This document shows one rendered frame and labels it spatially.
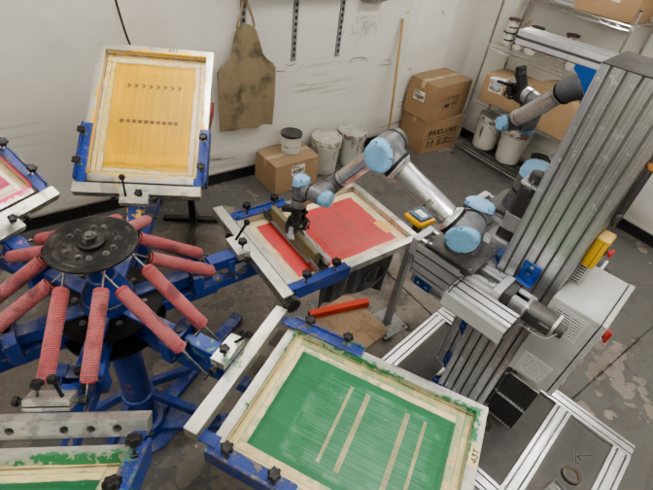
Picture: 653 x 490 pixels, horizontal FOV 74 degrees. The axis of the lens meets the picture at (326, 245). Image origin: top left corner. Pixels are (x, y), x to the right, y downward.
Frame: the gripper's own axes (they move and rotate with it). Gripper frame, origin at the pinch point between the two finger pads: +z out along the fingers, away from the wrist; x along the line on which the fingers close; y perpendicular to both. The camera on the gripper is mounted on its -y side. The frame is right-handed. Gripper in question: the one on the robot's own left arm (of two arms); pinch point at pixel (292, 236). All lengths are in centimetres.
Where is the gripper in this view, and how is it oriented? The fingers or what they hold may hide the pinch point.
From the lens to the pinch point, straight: 212.8
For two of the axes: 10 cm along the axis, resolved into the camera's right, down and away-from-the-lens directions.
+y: 5.7, 5.9, -5.7
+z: -1.2, 7.5, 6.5
